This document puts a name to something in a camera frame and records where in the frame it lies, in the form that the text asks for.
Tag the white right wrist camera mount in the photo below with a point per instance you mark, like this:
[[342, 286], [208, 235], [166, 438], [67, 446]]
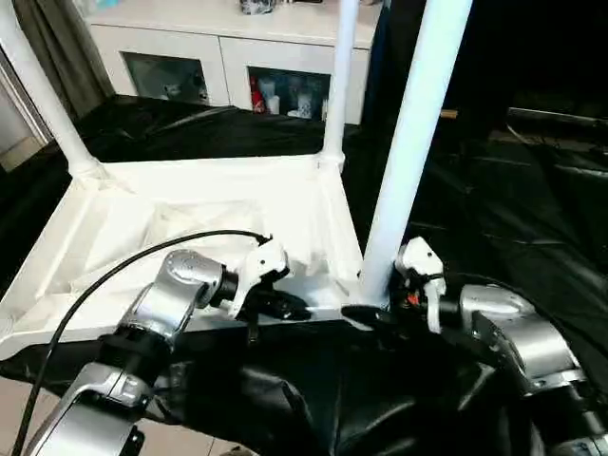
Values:
[[423, 261]]

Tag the large black box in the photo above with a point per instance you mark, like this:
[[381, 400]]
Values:
[[522, 47]]

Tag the black plastic mat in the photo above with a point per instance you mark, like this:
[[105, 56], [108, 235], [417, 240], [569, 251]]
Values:
[[513, 214]]

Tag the white glass-door cabinet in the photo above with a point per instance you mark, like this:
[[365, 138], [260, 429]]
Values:
[[214, 38]]

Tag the grey-brown curtain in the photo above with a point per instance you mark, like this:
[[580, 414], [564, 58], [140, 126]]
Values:
[[66, 57]]

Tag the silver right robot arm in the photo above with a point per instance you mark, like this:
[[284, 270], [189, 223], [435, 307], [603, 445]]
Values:
[[532, 342]]

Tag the yellow label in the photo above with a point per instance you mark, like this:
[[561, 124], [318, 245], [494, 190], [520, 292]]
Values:
[[449, 114]]

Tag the white blue carton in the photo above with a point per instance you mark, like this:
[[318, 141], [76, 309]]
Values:
[[305, 104]]

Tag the dark horizontal metal rail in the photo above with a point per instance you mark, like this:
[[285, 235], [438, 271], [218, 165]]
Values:
[[556, 119]]

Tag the white plastic table top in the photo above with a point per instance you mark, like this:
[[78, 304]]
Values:
[[190, 190]]

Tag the red box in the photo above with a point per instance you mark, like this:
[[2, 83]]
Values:
[[258, 97]]

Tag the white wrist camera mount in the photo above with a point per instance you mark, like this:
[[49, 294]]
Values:
[[423, 261], [259, 266]]

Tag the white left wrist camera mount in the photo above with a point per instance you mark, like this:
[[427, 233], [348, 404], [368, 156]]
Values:
[[259, 266]]

